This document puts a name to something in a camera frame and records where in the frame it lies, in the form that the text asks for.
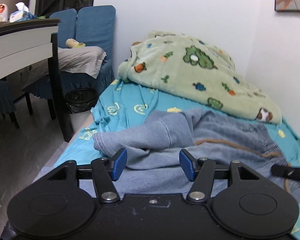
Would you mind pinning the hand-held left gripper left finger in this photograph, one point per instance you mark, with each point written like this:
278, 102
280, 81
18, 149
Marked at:
120, 163

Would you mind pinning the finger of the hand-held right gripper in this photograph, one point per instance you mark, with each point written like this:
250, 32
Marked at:
290, 173

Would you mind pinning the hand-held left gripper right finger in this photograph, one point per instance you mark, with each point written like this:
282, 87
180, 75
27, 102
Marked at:
186, 165

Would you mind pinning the blue denim pants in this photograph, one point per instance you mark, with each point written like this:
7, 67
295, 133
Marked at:
215, 140

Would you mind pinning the teal printed bed sheet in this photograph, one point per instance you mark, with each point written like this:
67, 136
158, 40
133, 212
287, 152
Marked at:
130, 115

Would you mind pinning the black bagged trash bin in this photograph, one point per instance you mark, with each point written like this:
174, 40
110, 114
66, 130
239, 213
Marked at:
80, 100

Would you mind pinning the green printed fleece blanket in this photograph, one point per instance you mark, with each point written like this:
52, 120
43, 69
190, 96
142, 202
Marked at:
190, 80

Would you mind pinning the grey cloth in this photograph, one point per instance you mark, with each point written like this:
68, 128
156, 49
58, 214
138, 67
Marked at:
82, 60

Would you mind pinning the yellow plush toy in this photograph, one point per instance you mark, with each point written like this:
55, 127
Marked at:
75, 43

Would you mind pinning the dark blue covered chair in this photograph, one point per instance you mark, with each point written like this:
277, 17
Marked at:
0, 97

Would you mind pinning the white table black legs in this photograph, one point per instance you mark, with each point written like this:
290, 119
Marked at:
20, 45

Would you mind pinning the green can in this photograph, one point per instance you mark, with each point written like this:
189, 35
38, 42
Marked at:
41, 17

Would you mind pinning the blue tissue pack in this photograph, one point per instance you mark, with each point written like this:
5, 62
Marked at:
20, 16

